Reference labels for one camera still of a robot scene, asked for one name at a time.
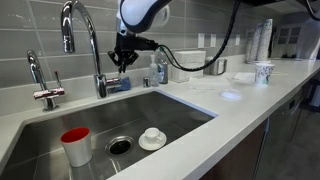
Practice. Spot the small white espresso cup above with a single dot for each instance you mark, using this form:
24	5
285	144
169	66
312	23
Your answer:
152	135

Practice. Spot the tall chrome gooseneck faucet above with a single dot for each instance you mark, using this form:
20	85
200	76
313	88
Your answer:
66	21

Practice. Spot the blue sponge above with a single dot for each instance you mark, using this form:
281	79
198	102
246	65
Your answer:
124	86

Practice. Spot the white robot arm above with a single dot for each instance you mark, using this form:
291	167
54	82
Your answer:
135	17

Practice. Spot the white wall switch plate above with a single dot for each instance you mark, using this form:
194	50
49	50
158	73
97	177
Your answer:
201	39

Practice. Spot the white paper towel stack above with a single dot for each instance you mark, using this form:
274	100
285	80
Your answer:
188	59

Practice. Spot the white wall outlet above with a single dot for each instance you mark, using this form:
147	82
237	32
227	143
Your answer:
213	40
237	39

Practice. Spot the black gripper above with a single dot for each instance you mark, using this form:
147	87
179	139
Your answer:
124	53

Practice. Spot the clear soap pump bottle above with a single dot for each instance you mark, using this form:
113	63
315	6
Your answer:
153	72

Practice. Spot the white cup red inside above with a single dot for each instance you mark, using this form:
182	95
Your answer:
77	146

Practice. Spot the white saucer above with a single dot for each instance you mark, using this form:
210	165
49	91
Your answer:
151	147

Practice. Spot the patterned paper cup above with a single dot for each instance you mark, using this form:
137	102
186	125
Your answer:
263	72

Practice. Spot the small chrome sink button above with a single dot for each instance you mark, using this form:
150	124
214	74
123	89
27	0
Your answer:
146	82

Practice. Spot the metal napkin holder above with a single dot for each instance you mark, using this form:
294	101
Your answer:
217	68

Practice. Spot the small chrome side faucet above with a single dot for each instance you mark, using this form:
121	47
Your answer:
45	94

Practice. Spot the green cap dish soap bottle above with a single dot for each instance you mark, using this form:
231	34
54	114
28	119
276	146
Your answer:
163	67

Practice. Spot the dishwasher front panel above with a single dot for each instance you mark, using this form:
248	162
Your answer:
279	132

